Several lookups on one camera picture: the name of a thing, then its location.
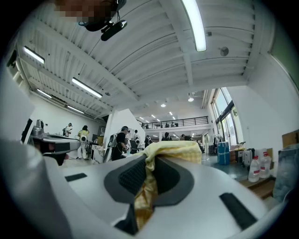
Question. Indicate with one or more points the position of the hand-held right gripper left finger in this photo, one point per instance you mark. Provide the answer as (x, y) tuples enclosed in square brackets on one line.
[(93, 198)]

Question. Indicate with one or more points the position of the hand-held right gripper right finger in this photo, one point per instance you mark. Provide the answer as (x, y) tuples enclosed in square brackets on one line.
[(210, 182)]

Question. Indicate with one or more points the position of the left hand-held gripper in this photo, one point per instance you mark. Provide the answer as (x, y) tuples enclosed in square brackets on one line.
[(38, 130)]

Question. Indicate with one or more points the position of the pale yellow checked clothes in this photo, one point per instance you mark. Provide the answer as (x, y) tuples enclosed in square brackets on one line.
[(177, 151)]

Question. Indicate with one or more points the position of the white marble counter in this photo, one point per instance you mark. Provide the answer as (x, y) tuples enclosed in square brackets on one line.
[(98, 154)]

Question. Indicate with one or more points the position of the tube ceiling light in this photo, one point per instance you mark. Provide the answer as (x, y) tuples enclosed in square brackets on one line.
[(75, 109), (44, 93), (87, 87), (33, 54), (194, 23)]

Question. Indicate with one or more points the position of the black suitcase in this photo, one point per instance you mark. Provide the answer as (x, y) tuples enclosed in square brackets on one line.
[(239, 156)]

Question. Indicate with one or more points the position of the silver suitcase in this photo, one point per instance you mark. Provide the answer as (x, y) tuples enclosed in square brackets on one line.
[(248, 156)]

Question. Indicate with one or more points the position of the wooden slatted platform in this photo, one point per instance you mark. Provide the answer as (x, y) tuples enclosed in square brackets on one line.
[(261, 189)]

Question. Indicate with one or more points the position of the tall glass window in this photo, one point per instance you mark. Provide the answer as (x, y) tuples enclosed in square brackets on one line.
[(225, 116)]

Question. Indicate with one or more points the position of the black mezzanine railing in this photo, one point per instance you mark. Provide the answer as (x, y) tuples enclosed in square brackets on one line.
[(177, 121)]

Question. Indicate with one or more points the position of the grey blue fabric bag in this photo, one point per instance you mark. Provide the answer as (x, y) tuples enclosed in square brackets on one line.
[(287, 172)]

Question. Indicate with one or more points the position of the brown cardboard box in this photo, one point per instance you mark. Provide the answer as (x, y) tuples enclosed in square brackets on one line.
[(290, 138)]

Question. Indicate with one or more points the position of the round grey ceiling fixture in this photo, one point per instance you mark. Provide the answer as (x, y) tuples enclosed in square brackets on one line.
[(224, 51)]

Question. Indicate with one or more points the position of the person's head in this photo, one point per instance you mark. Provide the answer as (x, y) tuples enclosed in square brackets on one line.
[(79, 9)]

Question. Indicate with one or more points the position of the white partition wall panel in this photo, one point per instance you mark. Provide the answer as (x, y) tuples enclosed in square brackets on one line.
[(121, 119)]

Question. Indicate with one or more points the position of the black head-mounted camera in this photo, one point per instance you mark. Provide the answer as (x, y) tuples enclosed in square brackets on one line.
[(113, 29)]

